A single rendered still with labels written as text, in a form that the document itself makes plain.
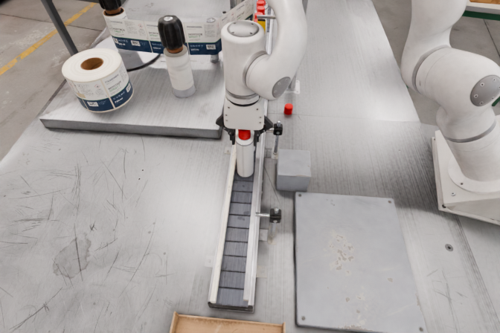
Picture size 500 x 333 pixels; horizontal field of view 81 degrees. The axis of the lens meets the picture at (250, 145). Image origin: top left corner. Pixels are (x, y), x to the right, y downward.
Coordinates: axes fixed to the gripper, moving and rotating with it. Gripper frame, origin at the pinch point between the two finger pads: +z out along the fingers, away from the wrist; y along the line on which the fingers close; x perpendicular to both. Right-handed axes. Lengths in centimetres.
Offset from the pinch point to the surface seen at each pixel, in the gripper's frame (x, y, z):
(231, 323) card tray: 41.0, -0.4, 20.7
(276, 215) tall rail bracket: 18.7, -9.7, 7.5
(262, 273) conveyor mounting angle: 29.1, -7.3, 20.9
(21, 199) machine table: 13, 69, 21
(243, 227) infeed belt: 18.6, -1.4, 16.2
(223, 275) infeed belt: 31.5, 2.4, 16.2
